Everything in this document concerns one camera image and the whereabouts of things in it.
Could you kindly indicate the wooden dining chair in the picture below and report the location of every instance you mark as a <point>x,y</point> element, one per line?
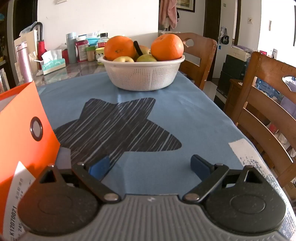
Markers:
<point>201,58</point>
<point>261,76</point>

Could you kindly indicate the grey thermos bottle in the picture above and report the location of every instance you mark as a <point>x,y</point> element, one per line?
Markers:
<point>71,48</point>

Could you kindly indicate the red canister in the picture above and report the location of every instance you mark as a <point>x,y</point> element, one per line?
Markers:
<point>81,51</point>

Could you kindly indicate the large orange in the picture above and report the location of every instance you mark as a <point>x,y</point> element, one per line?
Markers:
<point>119,47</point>
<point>167,47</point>

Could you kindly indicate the white box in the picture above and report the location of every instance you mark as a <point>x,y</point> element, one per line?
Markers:
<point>241,52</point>

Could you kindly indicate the dark framed landscape picture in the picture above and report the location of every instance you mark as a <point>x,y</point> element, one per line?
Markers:
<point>186,5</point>

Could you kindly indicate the white wall switch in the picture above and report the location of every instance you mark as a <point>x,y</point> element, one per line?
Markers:
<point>250,20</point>

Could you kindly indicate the orange cardboard box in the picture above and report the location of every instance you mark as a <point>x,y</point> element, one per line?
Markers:
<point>23,139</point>

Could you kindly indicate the yellow-green apple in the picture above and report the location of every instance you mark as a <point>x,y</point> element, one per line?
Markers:
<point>123,59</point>
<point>146,58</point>
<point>145,49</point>

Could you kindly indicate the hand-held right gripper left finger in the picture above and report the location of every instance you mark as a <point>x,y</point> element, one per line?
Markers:
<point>100,168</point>

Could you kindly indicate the pink hanging garment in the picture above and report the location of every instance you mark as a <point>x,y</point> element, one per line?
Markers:
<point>168,12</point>

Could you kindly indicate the beige paper bag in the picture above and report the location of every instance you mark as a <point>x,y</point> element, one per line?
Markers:
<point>30,41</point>

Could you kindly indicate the green lid small jar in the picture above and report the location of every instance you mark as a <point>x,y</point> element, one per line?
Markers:
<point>91,54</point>

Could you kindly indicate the teal tissue box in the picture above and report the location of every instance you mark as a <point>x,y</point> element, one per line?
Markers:
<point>54,66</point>

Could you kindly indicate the black storage cabinet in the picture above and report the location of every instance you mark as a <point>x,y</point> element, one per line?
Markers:
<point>231,74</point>

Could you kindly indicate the white perforated plastic basket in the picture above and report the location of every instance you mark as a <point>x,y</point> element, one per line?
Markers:
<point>141,76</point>

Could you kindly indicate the black hanging bag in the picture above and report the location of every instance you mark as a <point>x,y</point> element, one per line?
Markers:
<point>225,38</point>

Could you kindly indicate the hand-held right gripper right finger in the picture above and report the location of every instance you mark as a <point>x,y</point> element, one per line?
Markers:
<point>199,168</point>

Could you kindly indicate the black cap bottle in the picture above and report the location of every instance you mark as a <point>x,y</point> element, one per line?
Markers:
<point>103,41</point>

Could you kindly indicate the red folded umbrella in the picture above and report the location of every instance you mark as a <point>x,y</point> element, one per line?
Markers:
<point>42,49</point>

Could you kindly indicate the blue star print tablecloth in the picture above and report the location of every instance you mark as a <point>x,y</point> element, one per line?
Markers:
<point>161,115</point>

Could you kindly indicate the pink thermos bottle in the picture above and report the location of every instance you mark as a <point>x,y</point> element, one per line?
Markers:
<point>24,62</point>

